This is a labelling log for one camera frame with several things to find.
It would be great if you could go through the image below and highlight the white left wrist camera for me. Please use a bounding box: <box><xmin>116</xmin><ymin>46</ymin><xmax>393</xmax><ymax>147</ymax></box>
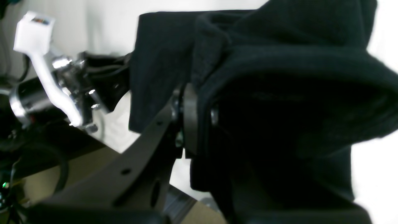
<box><xmin>14</xmin><ymin>11</ymin><xmax>56</xmax><ymax>56</ymax></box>

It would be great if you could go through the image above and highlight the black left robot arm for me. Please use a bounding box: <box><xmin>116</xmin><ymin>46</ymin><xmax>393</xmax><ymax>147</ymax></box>
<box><xmin>1</xmin><ymin>52</ymin><xmax>131</xmax><ymax>193</ymax></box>

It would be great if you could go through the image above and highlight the black T-shirt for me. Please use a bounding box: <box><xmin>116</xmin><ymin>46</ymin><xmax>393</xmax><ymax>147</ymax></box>
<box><xmin>129</xmin><ymin>0</ymin><xmax>397</xmax><ymax>220</ymax></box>

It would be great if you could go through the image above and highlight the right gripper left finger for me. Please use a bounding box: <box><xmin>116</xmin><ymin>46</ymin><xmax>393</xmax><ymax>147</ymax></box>
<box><xmin>26</xmin><ymin>83</ymin><xmax>197</xmax><ymax>224</ymax></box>

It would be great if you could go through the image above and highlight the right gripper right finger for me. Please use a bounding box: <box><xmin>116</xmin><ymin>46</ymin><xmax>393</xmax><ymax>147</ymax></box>
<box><xmin>211</xmin><ymin>106</ymin><xmax>373</xmax><ymax>224</ymax></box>

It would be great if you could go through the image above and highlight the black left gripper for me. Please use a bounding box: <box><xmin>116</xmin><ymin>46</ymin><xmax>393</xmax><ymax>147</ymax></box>
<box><xmin>9</xmin><ymin>51</ymin><xmax>131</xmax><ymax>129</ymax></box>

